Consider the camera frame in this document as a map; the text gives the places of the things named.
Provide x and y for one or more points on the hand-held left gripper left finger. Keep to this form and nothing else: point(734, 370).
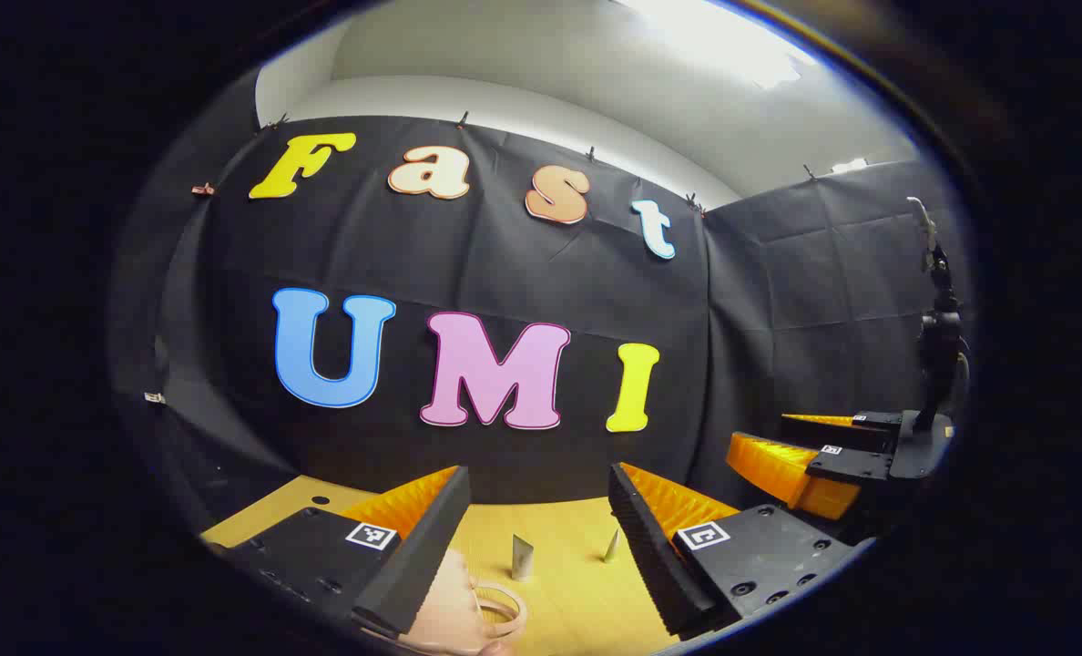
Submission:
point(423, 556)

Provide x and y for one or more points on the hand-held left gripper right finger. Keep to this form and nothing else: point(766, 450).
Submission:
point(650, 556)

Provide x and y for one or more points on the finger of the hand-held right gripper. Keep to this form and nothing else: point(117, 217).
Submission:
point(860, 430)
point(855, 465)

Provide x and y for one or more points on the small pointed cosmetic tube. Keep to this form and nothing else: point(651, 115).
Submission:
point(611, 547)

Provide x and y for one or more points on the pink suitcase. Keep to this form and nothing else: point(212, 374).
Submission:
point(450, 610)

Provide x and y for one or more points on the small grey cosmetic tube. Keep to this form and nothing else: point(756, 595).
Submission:
point(523, 558)

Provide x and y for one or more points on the black articulated stand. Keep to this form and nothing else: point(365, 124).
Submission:
point(940, 346)

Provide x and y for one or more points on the ceiling light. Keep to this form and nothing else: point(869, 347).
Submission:
point(714, 36)

